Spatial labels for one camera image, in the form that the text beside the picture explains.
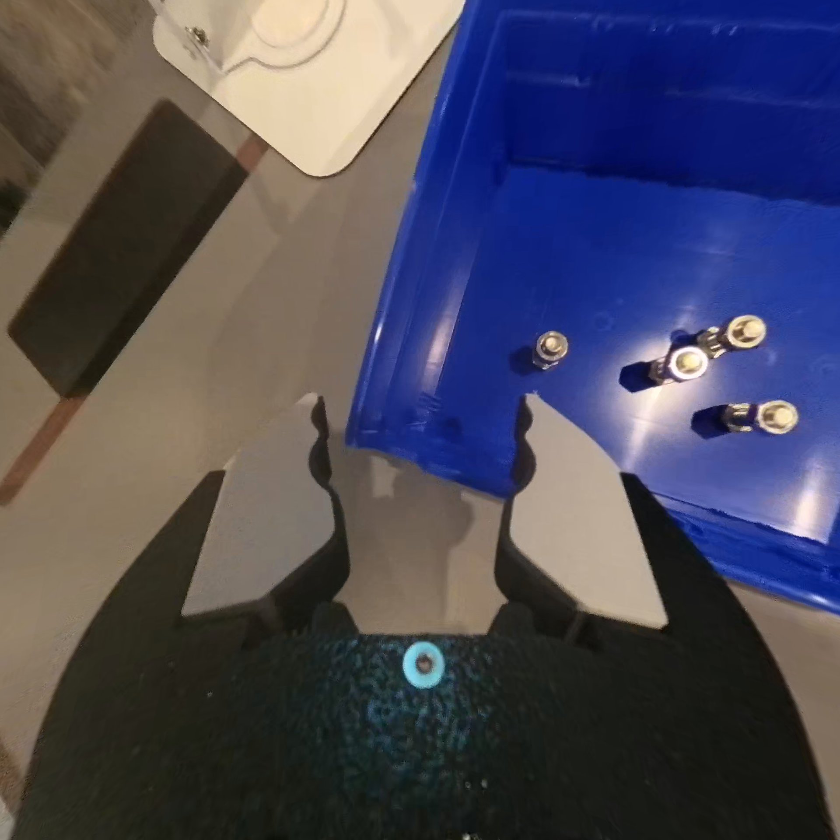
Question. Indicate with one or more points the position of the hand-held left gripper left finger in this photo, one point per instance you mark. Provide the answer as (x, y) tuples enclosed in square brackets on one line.
[(249, 525)]

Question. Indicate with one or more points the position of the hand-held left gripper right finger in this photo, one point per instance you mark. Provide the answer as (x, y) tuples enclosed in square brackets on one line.
[(584, 525)]

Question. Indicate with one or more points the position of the blue plastic bin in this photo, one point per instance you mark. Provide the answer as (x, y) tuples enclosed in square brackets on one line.
[(590, 229)]

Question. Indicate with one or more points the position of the steel hex nut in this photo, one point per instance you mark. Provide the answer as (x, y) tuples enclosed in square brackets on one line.
[(763, 420), (542, 346)]

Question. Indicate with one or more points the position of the steel bolt with nut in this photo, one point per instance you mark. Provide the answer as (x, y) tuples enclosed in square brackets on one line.
[(733, 333), (672, 363)]

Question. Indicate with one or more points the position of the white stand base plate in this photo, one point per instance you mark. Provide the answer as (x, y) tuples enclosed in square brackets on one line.
[(341, 111)]

